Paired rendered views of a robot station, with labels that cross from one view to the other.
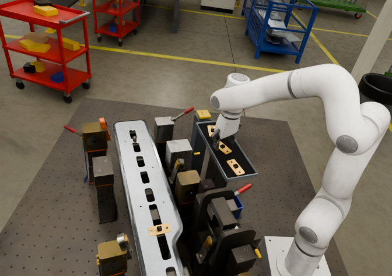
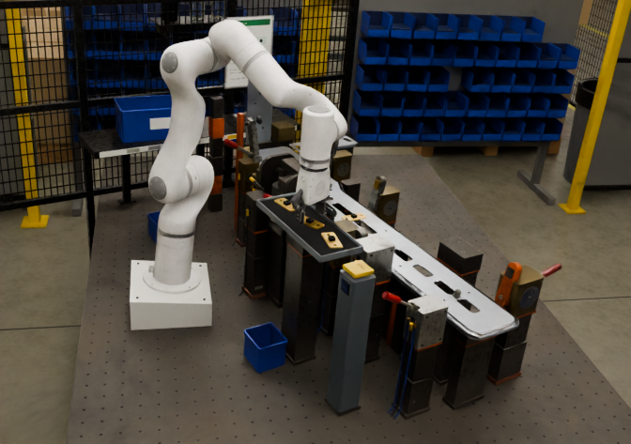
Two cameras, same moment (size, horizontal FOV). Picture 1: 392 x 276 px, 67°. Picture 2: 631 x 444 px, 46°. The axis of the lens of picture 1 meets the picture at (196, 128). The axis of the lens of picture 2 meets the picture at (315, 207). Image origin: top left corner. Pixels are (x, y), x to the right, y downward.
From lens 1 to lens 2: 288 cm
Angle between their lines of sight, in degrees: 116
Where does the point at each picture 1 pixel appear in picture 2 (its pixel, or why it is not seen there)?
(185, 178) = (346, 224)
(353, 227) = not seen: outside the picture
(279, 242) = (191, 298)
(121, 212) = not seen: hidden behind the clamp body
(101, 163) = (465, 248)
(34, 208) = (537, 324)
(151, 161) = (407, 271)
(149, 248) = (355, 206)
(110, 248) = (388, 190)
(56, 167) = (581, 378)
